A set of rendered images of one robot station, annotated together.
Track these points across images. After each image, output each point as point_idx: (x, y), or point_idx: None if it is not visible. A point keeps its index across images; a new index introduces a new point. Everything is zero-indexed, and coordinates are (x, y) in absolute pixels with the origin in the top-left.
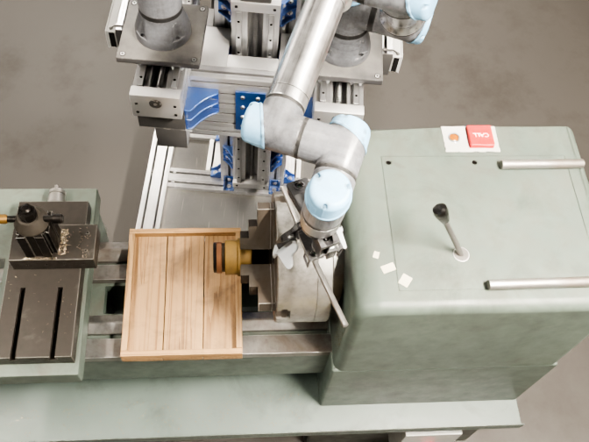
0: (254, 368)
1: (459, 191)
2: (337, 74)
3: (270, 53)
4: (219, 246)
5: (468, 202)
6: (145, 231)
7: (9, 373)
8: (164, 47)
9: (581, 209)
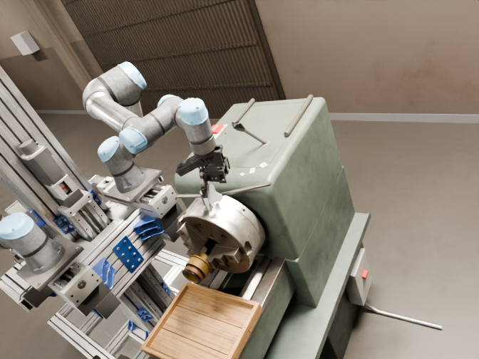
0: (274, 319)
1: (234, 139)
2: (142, 186)
3: (107, 222)
4: (187, 267)
5: (241, 137)
6: (148, 338)
7: None
8: (57, 259)
9: (272, 103)
